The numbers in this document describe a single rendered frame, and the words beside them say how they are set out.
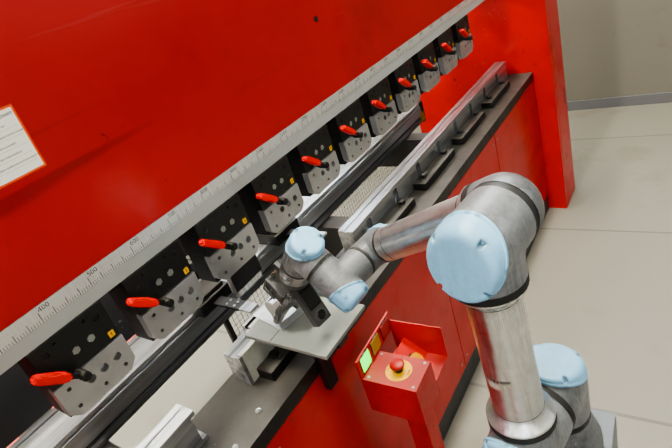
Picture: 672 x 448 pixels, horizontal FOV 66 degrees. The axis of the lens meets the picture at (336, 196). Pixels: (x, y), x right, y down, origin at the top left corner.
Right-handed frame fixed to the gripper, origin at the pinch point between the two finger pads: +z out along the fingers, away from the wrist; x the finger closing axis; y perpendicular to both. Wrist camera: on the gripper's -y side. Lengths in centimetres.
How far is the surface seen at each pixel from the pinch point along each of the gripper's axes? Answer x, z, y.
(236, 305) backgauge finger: 4.0, 12.4, 13.9
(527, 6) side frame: -212, 8, 42
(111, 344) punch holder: 37.7, -19.5, 14.2
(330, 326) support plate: -2.8, -7.4, -10.4
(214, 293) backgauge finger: 4.8, 16.9, 22.1
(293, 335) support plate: 3.9, -3.2, -5.4
